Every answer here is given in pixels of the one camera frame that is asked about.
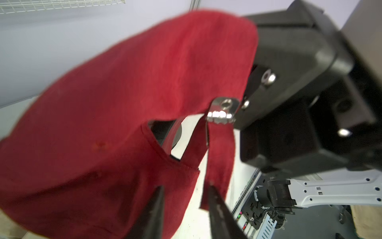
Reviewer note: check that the white wire wall basket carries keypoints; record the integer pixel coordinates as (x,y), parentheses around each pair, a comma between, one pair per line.
(24,6)

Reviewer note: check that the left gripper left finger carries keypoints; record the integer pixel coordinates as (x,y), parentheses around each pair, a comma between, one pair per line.
(149,224)

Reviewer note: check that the dark grey baseball cap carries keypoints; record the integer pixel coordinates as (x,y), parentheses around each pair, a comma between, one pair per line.
(167,133)

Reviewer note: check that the red baseball cap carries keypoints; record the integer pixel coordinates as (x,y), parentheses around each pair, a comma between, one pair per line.
(82,162)

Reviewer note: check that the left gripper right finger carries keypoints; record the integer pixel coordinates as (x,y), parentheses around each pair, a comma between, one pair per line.
(222,222)

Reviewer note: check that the beige cloth under table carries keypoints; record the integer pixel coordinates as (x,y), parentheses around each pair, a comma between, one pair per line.
(367,221)

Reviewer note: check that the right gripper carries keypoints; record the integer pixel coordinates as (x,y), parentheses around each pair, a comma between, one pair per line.
(311,104)

